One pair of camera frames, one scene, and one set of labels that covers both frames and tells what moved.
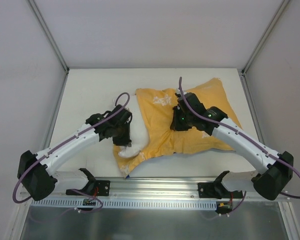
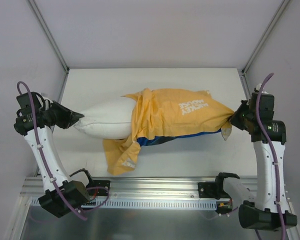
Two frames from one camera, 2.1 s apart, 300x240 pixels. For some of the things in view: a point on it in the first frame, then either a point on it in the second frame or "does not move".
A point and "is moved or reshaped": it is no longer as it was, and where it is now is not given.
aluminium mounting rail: (145, 187) does not move
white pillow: (139, 131) is moved or reshaped
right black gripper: (178, 121) -> (243, 116)
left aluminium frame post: (49, 34) does not move
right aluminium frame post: (281, 8) does not move
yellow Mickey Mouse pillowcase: (158, 105) is moved or reshaped
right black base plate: (215, 190) does not move
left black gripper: (122, 136) -> (62, 114)
